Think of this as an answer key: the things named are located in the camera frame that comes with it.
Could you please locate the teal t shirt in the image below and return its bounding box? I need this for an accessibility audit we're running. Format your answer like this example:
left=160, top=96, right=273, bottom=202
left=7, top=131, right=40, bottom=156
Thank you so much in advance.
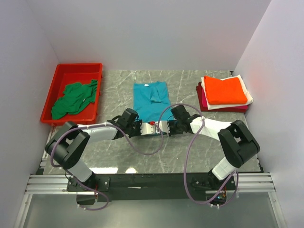
left=133, top=81, right=173, bottom=123

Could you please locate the orange t shirt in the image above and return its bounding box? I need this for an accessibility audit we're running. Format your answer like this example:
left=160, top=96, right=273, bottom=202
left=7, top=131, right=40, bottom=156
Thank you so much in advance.
left=204, top=76, right=247, bottom=105

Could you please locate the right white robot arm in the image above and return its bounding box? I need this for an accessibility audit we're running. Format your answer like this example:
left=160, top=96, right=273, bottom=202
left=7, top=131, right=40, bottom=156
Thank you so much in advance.
left=168, top=104, right=260, bottom=190

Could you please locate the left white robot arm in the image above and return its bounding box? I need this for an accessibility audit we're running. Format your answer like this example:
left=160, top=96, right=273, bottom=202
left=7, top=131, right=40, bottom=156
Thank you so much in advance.
left=45, top=108, right=142, bottom=191

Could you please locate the dark red folded t shirt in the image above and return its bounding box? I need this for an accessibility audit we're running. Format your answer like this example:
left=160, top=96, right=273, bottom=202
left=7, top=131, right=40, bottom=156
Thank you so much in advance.
left=196, top=82, right=247, bottom=113

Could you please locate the green t shirt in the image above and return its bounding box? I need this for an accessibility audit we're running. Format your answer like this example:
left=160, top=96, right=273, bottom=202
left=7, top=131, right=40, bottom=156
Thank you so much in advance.
left=51, top=79, right=98, bottom=120

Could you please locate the red plastic bin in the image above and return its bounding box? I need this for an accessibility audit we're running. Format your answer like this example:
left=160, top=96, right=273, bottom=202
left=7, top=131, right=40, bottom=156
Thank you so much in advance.
left=40, top=63, right=103, bottom=126

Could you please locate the black base beam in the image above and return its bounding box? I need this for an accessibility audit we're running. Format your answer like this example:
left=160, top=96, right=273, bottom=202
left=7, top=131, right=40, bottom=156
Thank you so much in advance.
left=66, top=172, right=224, bottom=205

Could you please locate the white folded t shirt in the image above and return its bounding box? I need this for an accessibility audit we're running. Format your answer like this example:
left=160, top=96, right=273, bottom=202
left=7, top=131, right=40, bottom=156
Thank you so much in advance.
left=201, top=75, right=253, bottom=110

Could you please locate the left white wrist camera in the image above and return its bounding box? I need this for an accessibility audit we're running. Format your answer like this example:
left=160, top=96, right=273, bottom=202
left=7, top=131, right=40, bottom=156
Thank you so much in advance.
left=140, top=121, right=158, bottom=135

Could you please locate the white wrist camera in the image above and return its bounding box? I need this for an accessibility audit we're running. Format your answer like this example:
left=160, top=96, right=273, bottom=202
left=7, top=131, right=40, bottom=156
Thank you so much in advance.
left=155, top=120, right=170, bottom=134
left=140, top=121, right=158, bottom=135

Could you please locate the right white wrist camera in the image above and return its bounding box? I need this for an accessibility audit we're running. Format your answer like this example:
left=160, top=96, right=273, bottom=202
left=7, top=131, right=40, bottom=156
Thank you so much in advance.
left=155, top=120, right=170, bottom=134

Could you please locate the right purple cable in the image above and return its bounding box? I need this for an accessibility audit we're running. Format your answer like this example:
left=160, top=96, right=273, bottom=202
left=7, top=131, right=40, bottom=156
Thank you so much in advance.
left=158, top=103, right=239, bottom=209

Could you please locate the purple cable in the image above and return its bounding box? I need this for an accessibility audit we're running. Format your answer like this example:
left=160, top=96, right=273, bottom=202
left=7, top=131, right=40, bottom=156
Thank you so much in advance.
left=50, top=120, right=165, bottom=211
left=158, top=103, right=239, bottom=209

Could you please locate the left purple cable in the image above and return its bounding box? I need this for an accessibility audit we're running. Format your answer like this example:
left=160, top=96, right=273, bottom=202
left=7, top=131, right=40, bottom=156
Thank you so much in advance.
left=50, top=120, right=165, bottom=211

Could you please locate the aluminium frame rail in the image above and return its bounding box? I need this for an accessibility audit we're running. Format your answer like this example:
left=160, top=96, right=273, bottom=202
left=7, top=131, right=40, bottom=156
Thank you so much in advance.
left=25, top=127, right=277, bottom=195

